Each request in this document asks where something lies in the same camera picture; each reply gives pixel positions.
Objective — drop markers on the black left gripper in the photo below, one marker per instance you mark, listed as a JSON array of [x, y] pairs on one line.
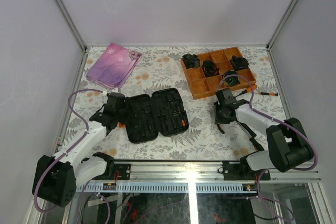
[[125, 105]]

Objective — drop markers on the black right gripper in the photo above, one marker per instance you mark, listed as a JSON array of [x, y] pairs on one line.
[[217, 119]]

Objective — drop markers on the black orange handled screwdriver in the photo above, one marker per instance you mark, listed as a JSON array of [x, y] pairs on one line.
[[251, 135]]

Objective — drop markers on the black plastic tool case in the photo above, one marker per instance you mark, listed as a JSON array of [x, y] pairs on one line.
[[156, 114]]

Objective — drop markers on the orange black long-nose pliers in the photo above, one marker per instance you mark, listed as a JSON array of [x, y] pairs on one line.
[[220, 129]]

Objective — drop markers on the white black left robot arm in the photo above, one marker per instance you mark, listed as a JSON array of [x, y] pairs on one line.
[[58, 176]]

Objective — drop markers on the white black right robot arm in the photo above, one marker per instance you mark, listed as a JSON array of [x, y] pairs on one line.
[[288, 145]]

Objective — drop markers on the black green rolled tape front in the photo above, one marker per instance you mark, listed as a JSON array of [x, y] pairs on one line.
[[230, 78]]

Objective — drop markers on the orange compartment tray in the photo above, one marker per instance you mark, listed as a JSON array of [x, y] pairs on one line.
[[219, 69]]

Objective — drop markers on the black rolled tape centre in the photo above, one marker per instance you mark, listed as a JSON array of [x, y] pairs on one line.
[[210, 68]]

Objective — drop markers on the small black orange screwdriver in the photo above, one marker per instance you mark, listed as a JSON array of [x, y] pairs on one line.
[[268, 94]]

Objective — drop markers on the black rolled tape far right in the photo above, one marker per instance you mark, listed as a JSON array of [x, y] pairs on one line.
[[239, 63]]

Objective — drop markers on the purple folded cloth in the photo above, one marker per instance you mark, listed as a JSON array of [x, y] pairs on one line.
[[114, 66]]

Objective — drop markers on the black rolled tape far left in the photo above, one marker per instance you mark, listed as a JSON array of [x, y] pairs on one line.
[[191, 61]]

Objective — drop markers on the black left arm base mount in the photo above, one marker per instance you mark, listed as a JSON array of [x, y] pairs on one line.
[[118, 171]]

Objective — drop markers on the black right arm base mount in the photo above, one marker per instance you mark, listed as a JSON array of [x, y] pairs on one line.
[[239, 171]]

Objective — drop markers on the aluminium front rail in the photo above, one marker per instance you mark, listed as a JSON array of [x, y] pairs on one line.
[[204, 172]]

